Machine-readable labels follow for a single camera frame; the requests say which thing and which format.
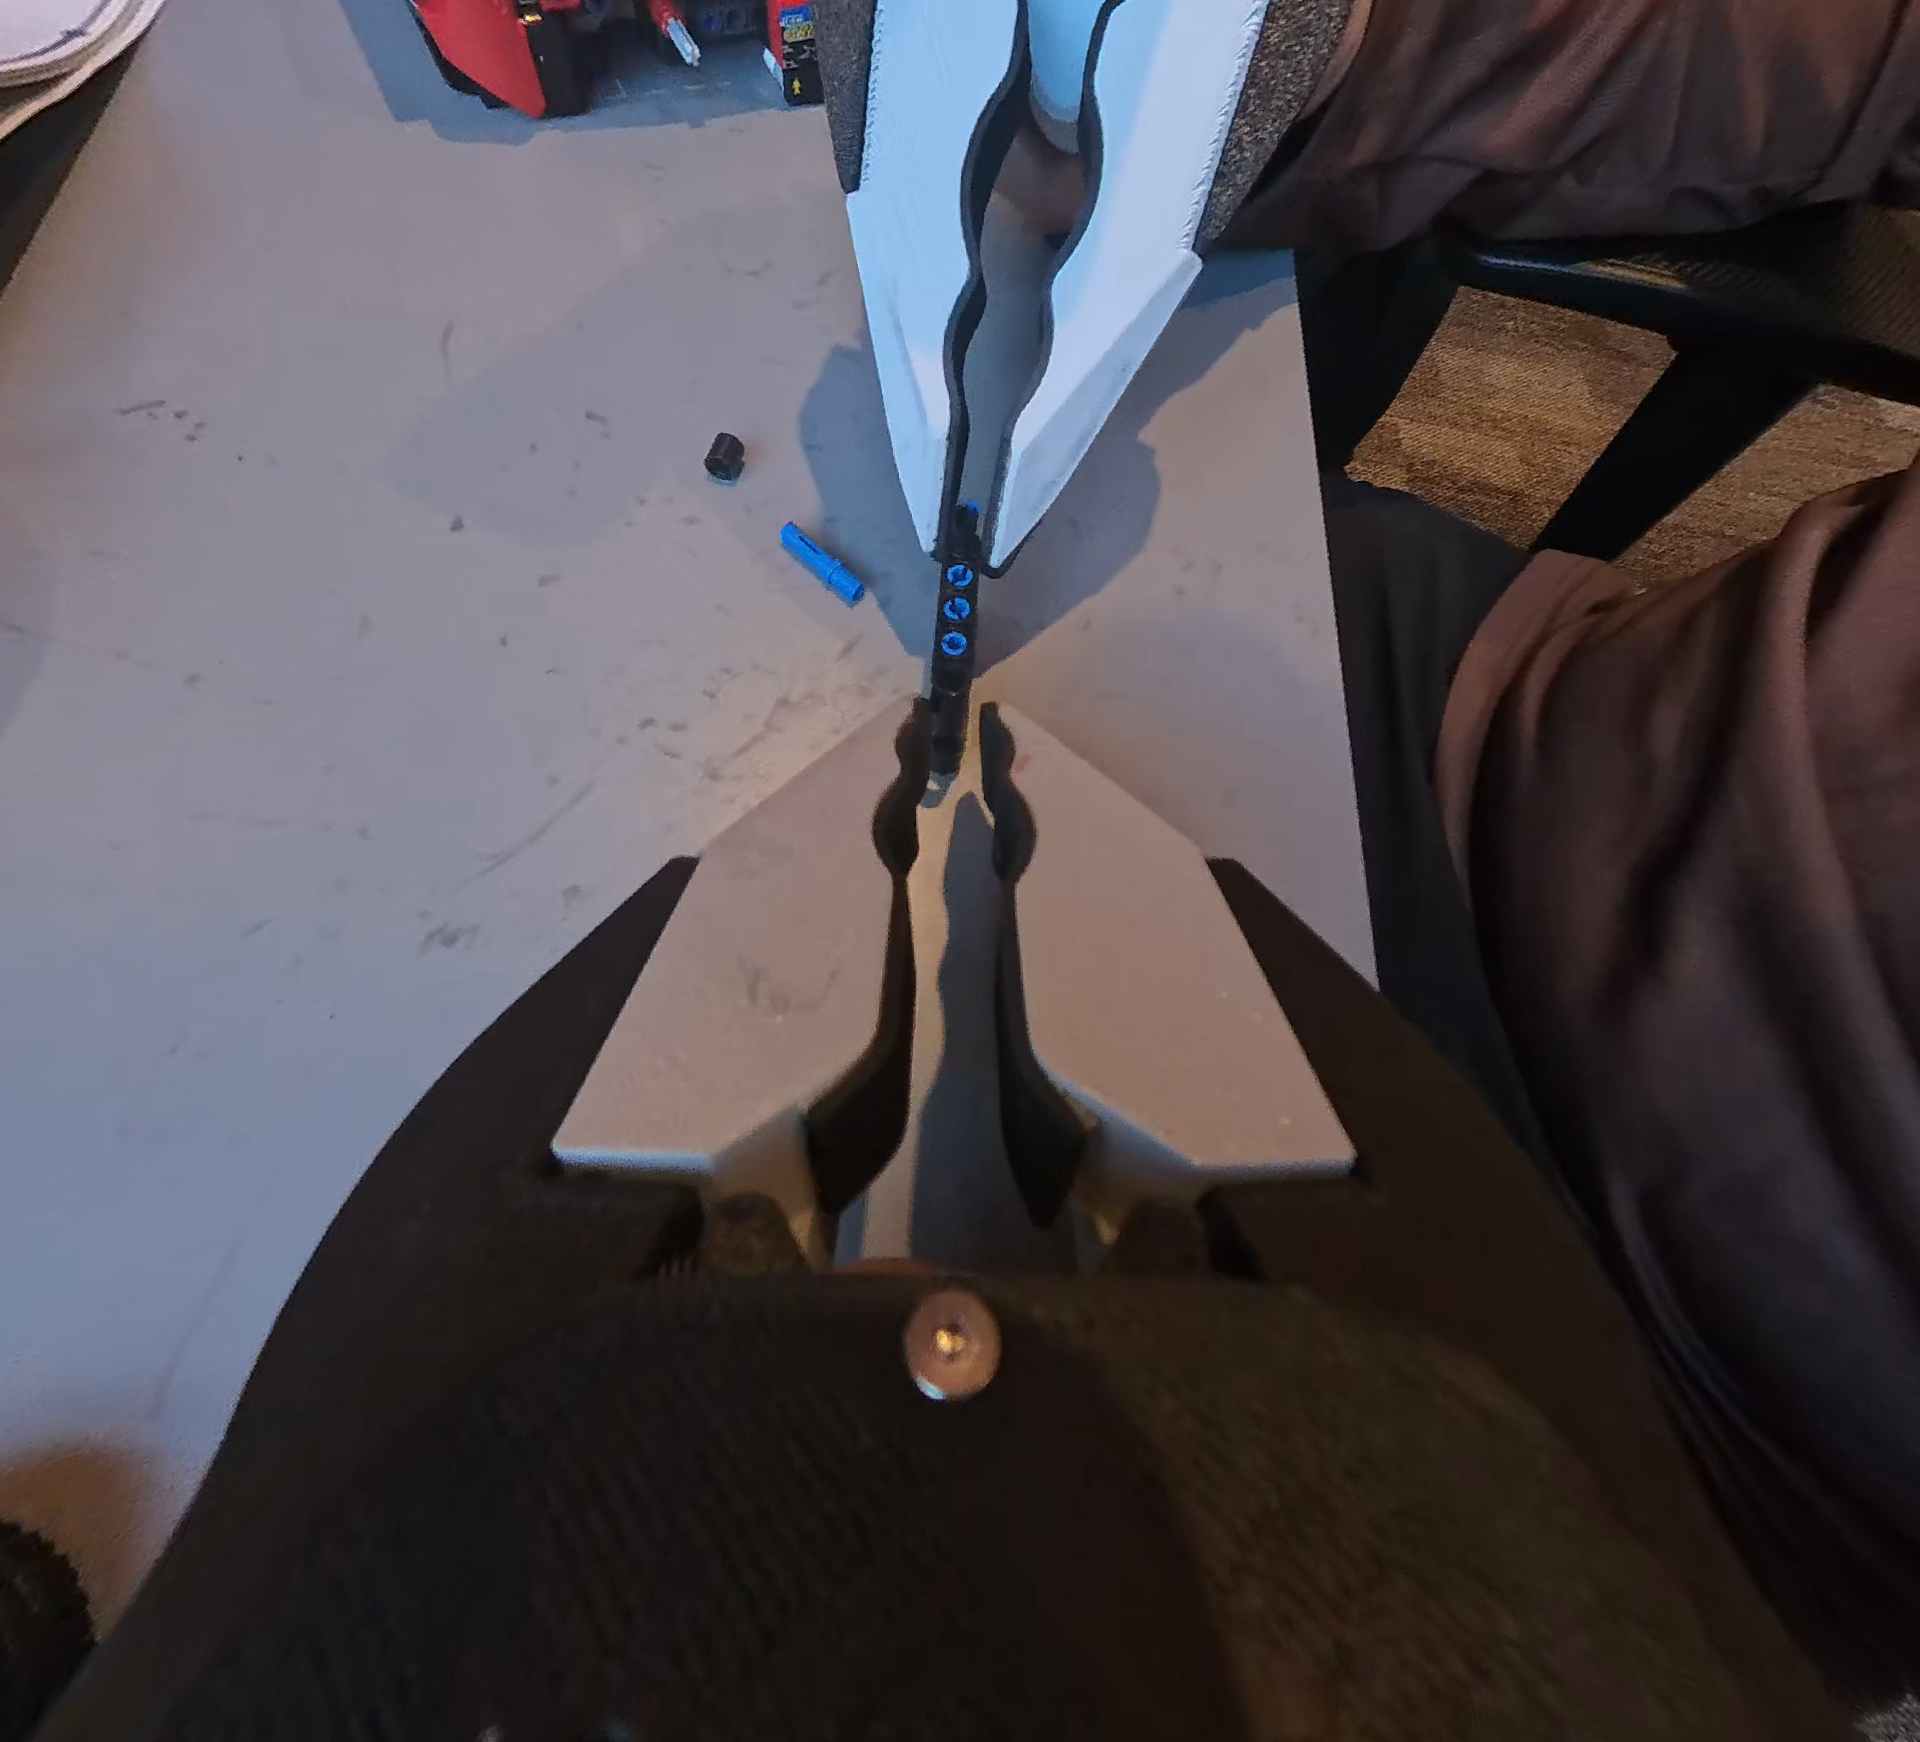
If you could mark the person's right forearm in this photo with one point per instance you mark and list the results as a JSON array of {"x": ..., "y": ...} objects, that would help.
[{"x": 1575, "y": 16}]

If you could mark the blue connector pin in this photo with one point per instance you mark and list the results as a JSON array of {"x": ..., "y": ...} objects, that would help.
[{"x": 823, "y": 562}]

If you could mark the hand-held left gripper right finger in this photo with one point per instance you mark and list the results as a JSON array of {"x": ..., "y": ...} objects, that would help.
[{"x": 1171, "y": 1008}]

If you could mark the black chair frame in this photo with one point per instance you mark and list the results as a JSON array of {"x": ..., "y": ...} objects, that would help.
[{"x": 1649, "y": 287}]

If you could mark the white desk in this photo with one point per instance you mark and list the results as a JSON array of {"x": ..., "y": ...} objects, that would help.
[{"x": 375, "y": 724}]

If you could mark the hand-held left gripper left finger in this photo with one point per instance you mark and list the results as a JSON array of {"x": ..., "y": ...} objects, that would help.
[{"x": 736, "y": 1008}]

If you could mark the small black bushing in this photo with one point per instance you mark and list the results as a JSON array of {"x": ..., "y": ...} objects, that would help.
[{"x": 730, "y": 456}]

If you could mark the person's brown shirt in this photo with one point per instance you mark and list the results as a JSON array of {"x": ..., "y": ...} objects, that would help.
[{"x": 1727, "y": 947}]

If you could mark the black brick assembly blue pins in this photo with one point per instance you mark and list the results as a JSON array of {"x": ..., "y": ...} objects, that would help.
[{"x": 953, "y": 677}]

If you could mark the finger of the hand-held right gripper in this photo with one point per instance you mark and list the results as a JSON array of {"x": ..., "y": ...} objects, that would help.
[
  {"x": 1171, "y": 123},
  {"x": 916, "y": 154}
]

